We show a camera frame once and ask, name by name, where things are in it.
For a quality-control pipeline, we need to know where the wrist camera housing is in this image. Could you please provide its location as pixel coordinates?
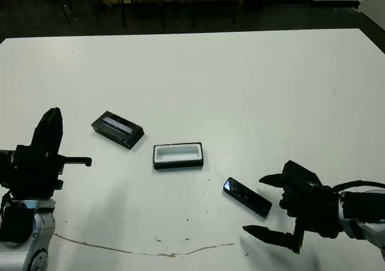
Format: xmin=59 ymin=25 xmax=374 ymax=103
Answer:
xmin=0 ymin=150 xmax=16 ymax=190
xmin=281 ymin=160 xmax=321 ymax=190

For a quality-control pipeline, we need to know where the black printed box lid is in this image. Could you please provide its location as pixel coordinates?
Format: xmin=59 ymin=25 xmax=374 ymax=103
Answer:
xmin=91 ymin=110 xmax=145 ymax=150

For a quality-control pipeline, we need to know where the black box base white insert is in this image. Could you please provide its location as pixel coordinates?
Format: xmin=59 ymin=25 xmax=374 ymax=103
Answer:
xmin=152 ymin=141 xmax=206 ymax=171

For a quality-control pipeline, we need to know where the slim black camera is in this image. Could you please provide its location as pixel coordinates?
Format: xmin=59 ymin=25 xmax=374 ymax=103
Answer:
xmin=222 ymin=177 xmax=273 ymax=220

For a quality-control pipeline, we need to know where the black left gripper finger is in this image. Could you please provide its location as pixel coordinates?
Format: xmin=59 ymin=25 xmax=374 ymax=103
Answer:
xmin=55 ymin=106 xmax=64 ymax=156
xmin=31 ymin=106 xmax=58 ymax=148

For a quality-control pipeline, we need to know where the right wrist camera housing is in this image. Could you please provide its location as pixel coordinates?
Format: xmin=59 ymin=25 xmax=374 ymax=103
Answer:
xmin=281 ymin=160 xmax=321 ymax=190

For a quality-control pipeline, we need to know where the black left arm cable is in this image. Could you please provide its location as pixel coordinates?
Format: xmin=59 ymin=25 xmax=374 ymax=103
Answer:
xmin=0 ymin=191 xmax=15 ymax=224

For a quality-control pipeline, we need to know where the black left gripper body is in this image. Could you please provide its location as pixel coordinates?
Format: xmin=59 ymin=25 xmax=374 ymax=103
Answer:
xmin=5 ymin=144 xmax=93 ymax=198

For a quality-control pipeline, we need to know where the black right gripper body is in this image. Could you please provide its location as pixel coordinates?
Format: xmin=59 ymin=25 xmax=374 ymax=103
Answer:
xmin=278 ymin=186 xmax=344 ymax=255

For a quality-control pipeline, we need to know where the left wrist camera housing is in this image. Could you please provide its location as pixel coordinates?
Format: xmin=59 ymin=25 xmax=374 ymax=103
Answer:
xmin=0 ymin=150 xmax=16 ymax=190

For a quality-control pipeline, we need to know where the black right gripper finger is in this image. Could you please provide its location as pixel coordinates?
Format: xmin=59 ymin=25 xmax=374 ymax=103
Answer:
xmin=258 ymin=173 xmax=287 ymax=188
xmin=242 ymin=224 xmax=298 ymax=250

